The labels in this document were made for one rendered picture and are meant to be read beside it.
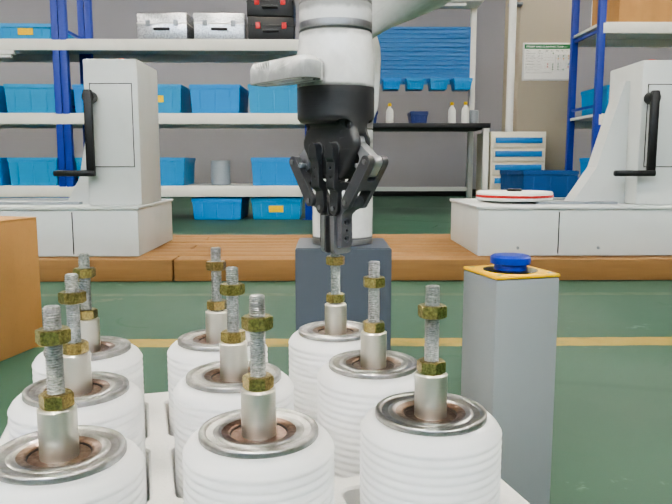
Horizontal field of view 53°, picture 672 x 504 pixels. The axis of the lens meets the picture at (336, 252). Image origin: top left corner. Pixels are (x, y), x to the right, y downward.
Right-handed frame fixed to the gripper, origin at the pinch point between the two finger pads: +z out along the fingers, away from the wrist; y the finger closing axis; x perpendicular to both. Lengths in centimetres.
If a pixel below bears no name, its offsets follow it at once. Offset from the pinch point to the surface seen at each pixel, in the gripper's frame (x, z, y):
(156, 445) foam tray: 19.3, 17.1, 0.9
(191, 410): 20.1, 11.3, -7.6
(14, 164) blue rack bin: -94, -6, 497
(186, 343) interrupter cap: 14.5, 9.7, 4.3
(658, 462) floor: -51, 35, -10
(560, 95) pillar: -544, -70, 327
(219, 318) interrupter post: 11.3, 7.6, 3.6
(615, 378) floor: -82, 35, 13
